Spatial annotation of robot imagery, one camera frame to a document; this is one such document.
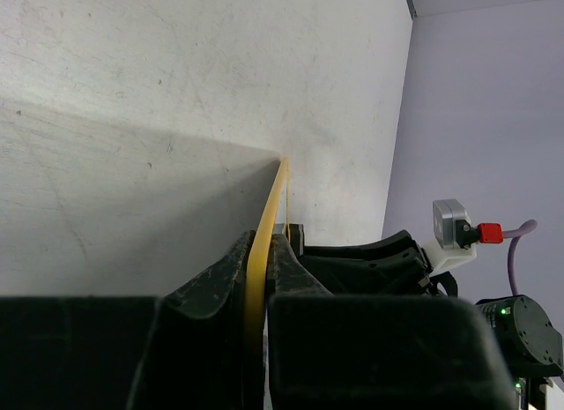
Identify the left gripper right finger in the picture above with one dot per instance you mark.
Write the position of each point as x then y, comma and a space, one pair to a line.
355, 351

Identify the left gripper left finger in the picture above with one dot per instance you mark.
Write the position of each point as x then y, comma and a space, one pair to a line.
179, 351

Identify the yellow framed whiteboard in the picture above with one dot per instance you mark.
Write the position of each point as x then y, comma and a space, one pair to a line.
274, 220

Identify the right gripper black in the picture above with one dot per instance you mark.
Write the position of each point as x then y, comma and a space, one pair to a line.
396, 265

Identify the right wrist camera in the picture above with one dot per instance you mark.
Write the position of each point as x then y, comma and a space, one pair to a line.
455, 238

